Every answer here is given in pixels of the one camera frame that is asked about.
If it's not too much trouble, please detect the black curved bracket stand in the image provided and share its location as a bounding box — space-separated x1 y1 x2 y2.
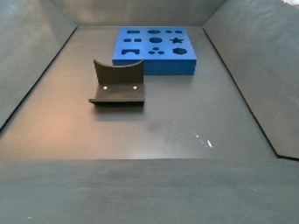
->
88 60 146 105

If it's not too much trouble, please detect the blue shape-sorting block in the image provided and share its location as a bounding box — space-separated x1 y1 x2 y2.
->
112 27 198 75

